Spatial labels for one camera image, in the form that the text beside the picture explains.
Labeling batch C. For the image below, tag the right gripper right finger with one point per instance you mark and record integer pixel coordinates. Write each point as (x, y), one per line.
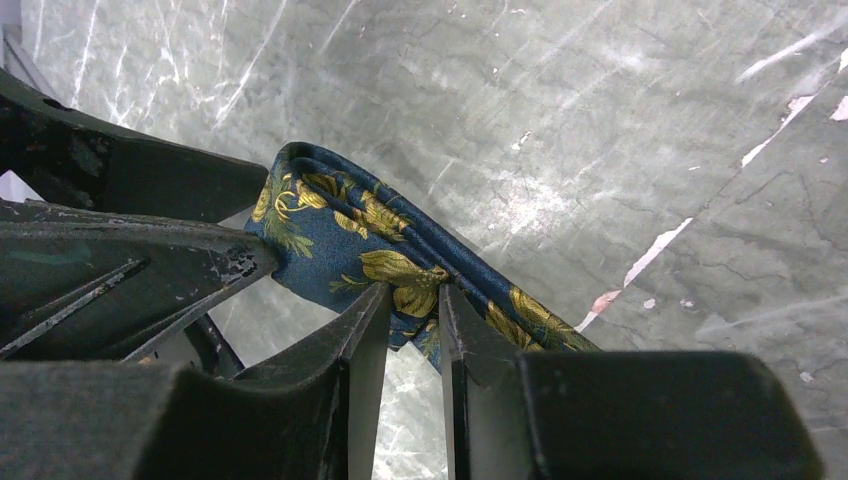
(512, 414)

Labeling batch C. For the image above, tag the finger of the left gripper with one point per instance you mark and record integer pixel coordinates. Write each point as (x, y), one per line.
(85, 285)
(77, 160)

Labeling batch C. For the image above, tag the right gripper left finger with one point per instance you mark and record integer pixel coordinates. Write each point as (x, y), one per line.
(309, 412)

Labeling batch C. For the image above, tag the blue yellow floral tie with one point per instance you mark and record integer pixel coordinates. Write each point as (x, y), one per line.
(337, 229)

